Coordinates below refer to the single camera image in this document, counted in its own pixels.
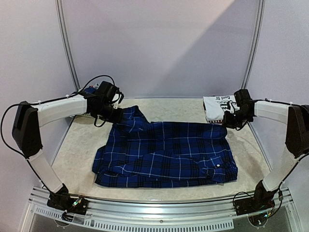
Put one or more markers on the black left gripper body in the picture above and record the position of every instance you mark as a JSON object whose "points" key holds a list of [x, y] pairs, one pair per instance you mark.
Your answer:
{"points": [[107, 115]]}

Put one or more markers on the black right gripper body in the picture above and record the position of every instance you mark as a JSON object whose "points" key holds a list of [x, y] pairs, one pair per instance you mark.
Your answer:
{"points": [[230, 120]]}

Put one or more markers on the blue plaid flannel shirt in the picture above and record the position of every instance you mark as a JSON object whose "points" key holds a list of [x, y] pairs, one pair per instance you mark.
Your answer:
{"points": [[143, 154]]}

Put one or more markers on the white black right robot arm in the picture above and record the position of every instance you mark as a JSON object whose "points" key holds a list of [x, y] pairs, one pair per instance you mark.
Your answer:
{"points": [[293, 132]]}

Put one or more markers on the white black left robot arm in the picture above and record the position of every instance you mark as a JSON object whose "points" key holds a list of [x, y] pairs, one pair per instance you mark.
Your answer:
{"points": [[30, 117]]}

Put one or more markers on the folded red white shirt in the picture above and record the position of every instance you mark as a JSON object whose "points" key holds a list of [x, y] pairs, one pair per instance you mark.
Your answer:
{"points": [[220, 121]]}

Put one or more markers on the solid blue garment in basket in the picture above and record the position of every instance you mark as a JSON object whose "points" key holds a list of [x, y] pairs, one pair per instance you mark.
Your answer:
{"points": [[90, 90]]}

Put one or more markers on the folded white cartoon t-shirt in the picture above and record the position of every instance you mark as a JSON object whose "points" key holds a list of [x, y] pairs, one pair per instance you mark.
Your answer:
{"points": [[215, 106]]}

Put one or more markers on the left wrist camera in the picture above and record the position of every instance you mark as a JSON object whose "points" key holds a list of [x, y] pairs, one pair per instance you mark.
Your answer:
{"points": [[108, 92]]}

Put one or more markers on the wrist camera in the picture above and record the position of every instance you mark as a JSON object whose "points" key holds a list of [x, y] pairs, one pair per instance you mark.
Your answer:
{"points": [[108, 92], [242, 96]]}

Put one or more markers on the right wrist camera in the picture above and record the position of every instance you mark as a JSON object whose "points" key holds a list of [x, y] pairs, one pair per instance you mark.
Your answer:
{"points": [[242, 96]]}

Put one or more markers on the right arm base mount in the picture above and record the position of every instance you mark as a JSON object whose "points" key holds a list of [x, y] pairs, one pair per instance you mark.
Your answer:
{"points": [[262, 199]]}

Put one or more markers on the aluminium front rail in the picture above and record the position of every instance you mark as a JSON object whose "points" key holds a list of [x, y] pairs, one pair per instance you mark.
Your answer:
{"points": [[209, 215]]}

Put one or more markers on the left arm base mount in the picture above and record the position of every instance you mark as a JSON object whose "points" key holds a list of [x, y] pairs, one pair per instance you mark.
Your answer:
{"points": [[63, 200]]}

